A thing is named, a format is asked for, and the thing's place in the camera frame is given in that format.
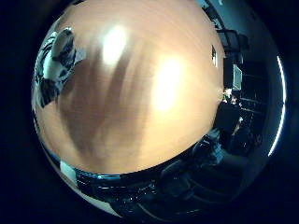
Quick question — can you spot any grey monitor screen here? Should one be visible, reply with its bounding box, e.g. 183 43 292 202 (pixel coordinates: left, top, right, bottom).
233 63 243 91

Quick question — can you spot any blue table edge rail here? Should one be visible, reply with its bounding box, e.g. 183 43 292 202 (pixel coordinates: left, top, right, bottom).
59 161 125 188

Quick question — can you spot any zebra striped plush toy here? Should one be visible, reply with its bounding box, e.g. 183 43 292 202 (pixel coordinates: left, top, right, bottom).
32 27 78 108

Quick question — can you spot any ceiling light strip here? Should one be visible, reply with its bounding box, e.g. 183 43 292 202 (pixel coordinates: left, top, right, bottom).
267 55 287 157

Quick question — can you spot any black office chair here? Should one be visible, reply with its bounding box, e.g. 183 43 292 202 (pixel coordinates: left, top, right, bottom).
160 161 202 202

